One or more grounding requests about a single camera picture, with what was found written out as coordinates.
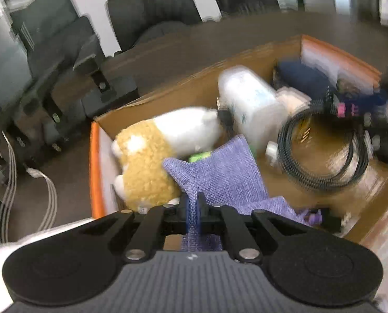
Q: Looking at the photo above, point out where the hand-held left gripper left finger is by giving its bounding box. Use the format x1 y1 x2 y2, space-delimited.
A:
79 192 193 263

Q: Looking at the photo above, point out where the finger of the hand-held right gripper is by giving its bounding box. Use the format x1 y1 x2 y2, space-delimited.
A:
362 112 388 170
325 88 388 118

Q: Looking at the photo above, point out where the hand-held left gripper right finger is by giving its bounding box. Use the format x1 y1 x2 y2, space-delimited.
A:
193 192 311 263

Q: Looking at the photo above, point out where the purple knit pouch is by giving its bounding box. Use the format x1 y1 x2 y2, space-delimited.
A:
163 135 323 251

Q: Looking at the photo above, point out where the black braided cable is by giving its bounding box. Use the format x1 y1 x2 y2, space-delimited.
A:
277 99 370 192

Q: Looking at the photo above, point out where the red cardboard box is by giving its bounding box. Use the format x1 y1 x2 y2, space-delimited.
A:
90 34 388 246

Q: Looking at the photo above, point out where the dark wooden desktop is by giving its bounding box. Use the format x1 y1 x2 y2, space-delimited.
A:
0 10 388 245

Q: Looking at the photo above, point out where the green tissue pack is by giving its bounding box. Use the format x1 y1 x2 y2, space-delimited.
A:
188 150 214 164

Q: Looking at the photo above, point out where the yellow and white plush toy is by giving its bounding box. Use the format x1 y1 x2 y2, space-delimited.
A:
111 106 224 214

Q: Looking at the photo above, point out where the navy cloth roll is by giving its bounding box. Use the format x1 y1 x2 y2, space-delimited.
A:
274 59 333 100

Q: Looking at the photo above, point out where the white adapter box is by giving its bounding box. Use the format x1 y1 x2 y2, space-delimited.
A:
275 86 312 115

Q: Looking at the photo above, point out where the white charger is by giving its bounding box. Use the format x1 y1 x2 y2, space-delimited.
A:
265 141 280 167

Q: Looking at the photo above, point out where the white plastic bottle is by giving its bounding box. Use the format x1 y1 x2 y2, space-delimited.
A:
217 65 289 149

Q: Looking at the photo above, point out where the white cable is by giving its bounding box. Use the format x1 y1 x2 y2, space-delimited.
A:
0 130 57 245

